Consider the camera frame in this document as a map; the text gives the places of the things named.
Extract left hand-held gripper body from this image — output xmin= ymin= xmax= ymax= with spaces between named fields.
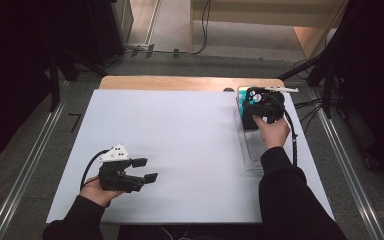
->
xmin=97 ymin=143 xmax=147 ymax=194

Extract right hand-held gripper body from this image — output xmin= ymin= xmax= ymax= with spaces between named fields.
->
xmin=251 ymin=85 xmax=300 ymax=125

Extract black phone case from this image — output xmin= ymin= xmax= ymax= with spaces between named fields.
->
xmin=241 ymin=86 xmax=267 ymax=131

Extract clear plastic rack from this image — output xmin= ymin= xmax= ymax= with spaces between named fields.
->
xmin=233 ymin=94 xmax=268 ymax=172

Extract person's left hand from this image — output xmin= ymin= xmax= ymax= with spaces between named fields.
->
xmin=79 ymin=175 xmax=125 ymax=209

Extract person's right hand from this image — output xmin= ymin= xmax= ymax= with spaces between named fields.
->
xmin=252 ymin=114 xmax=292 ymax=152

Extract white table board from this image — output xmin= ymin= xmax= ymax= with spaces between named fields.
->
xmin=45 ymin=88 xmax=335 ymax=225

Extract black tripod stand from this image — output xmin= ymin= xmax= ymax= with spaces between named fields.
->
xmin=277 ymin=33 xmax=339 ymax=119

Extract person's dark lap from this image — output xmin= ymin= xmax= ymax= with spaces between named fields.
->
xmin=117 ymin=224 xmax=264 ymax=240

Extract wooden table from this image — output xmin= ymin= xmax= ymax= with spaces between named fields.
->
xmin=98 ymin=75 xmax=287 ymax=94

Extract beige wooden shelf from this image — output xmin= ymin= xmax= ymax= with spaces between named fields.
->
xmin=189 ymin=0 xmax=349 ymax=60

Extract black curtain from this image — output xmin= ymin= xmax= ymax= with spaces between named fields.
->
xmin=326 ymin=0 xmax=384 ymax=181
xmin=0 ymin=0 xmax=91 ymax=169

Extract black metal stand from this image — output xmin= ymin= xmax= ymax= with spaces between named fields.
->
xmin=47 ymin=49 xmax=81 ymax=113

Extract black cabinet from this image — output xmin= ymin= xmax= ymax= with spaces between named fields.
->
xmin=85 ymin=0 xmax=127 ymax=67

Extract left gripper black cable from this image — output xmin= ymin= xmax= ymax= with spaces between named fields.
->
xmin=79 ymin=149 xmax=110 ymax=192

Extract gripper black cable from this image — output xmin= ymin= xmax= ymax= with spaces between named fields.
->
xmin=270 ymin=92 xmax=299 ymax=168
xmin=79 ymin=149 xmax=110 ymax=192

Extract black floor cables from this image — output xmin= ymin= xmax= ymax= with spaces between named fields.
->
xmin=294 ymin=96 xmax=326 ymax=135

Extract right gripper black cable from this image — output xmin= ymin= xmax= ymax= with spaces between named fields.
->
xmin=270 ymin=92 xmax=299 ymax=168

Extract metal floor rail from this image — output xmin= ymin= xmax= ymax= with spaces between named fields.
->
xmin=0 ymin=80 xmax=70 ymax=240
xmin=307 ymin=87 xmax=384 ymax=240

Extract hanging black cable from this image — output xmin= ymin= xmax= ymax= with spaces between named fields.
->
xmin=191 ymin=0 xmax=213 ymax=56

